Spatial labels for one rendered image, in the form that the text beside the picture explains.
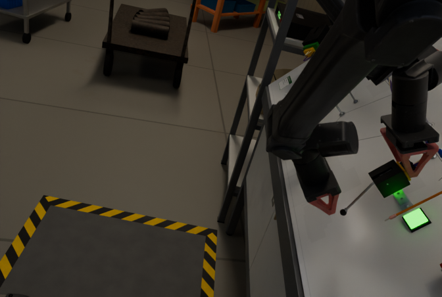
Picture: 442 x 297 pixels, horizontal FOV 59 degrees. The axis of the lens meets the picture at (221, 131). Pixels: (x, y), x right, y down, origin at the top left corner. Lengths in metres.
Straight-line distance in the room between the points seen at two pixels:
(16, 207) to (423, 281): 1.82
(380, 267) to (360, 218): 0.13
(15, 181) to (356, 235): 1.83
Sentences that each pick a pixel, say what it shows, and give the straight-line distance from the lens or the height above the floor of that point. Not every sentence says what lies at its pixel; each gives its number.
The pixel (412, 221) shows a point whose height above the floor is 1.07.
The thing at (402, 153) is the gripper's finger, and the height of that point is 1.19.
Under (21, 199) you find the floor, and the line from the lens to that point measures 2.21.
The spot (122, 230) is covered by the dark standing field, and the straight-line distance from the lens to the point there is 2.05.
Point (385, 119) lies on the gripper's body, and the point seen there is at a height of 1.21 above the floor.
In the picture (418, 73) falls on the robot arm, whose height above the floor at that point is 1.33.
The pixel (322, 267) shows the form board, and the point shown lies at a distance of 0.87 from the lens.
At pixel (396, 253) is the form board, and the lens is 0.82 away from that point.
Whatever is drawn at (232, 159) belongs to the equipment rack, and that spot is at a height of 0.24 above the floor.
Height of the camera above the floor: 1.49
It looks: 30 degrees down
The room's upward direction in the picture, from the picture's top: 16 degrees clockwise
